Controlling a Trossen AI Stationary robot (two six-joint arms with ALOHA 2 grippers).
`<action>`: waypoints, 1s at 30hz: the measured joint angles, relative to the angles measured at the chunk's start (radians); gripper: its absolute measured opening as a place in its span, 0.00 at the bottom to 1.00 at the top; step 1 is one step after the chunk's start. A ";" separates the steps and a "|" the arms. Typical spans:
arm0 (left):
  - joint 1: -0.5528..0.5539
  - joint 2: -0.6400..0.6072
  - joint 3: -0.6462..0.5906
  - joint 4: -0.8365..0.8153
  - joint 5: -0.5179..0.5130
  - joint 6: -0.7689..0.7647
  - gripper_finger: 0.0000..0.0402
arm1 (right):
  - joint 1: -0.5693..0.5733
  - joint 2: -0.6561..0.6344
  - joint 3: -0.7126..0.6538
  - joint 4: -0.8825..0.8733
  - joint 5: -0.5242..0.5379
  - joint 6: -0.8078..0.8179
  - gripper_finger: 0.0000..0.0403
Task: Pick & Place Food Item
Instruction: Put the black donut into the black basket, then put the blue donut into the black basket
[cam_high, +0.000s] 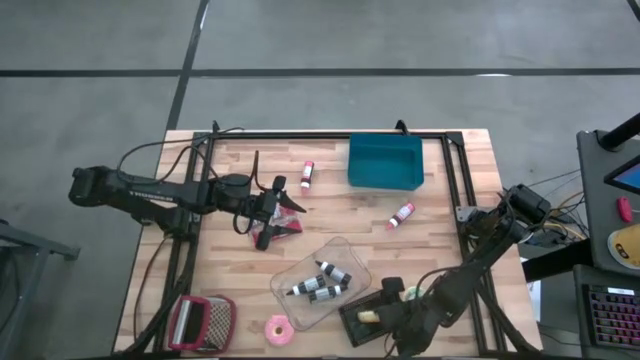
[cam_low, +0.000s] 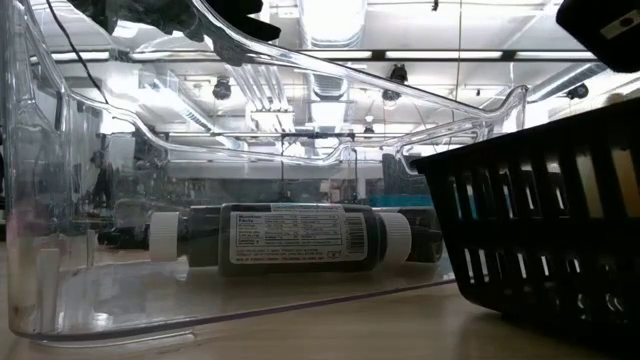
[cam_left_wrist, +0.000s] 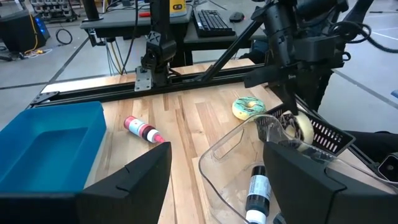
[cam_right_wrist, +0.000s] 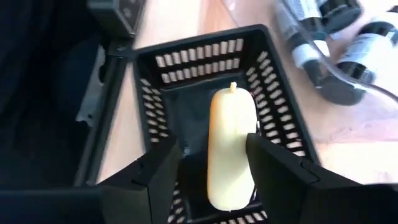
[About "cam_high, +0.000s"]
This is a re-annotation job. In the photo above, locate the red computer mouse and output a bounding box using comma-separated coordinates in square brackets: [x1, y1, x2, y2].
[616, 196, 634, 224]

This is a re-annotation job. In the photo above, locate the yellow round case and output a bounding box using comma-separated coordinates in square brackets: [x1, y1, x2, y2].
[606, 223, 640, 272]

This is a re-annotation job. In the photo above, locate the clear plastic bin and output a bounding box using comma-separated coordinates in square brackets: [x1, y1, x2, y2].
[269, 236, 374, 332]

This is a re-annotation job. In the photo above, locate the backlit keyboard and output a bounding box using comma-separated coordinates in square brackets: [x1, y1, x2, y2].
[587, 284, 640, 351]

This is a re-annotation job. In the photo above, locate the pink paint bottle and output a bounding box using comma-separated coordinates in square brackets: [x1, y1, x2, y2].
[384, 201, 416, 231]
[299, 160, 315, 190]

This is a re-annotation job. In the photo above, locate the floor cable bundle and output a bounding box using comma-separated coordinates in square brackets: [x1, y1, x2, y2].
[519, 169, 589, 251]

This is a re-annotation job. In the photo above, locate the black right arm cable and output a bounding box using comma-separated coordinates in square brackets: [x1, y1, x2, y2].
[384, 264, 464, 359]

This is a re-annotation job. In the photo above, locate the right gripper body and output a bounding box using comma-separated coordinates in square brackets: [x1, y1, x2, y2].
[380, 277, 449, 359]

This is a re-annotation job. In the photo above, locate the grey metal stand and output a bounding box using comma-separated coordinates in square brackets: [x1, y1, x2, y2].
[0, 218, 82, 360]

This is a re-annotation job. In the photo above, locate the black slotted plastic basket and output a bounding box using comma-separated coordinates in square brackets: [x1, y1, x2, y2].
[338, 289, 401, 349]

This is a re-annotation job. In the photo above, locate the tablet screen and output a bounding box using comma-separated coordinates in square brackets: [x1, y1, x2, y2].
[603, 153, 640, 196]

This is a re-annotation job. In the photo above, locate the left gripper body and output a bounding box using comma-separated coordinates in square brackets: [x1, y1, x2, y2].
[244, 175, 288, 251]

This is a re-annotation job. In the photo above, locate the black metal table frame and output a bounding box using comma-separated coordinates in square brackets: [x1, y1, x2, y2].
[119, 119, 541, 359]

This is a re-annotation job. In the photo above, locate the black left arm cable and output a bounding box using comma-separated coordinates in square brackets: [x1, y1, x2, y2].
[117, 127, 261, 236]

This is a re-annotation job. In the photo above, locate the pink frosted donut toy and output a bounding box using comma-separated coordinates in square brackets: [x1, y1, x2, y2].
[263, 314, 296, 347]

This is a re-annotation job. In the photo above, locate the grey metal mount plate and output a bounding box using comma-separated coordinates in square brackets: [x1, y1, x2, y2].
[455, 205, 482, 224]

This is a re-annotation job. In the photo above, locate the black flat bar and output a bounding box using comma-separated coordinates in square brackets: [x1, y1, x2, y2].
[521, 238, 596, 284]

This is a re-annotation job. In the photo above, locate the red metal box grater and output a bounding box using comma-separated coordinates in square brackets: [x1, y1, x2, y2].
[167, 294, 238, 355]

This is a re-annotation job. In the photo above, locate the grey cart top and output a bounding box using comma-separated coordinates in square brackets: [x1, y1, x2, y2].
[576, 128, 640, 275]

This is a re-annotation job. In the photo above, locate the black pole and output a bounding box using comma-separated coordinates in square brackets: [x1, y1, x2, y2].
[597, 112, 640, 152]

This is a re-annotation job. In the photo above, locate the red snack packet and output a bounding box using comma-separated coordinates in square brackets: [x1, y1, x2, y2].
[248, 203, 305, 242]

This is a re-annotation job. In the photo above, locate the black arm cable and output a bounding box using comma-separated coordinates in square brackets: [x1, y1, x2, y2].
[117, 127, 261, 236]
[384, 264, 464, 359]

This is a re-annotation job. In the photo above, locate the teal plastic bin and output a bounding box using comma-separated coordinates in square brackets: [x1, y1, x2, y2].
[347, 132, 425, 192]

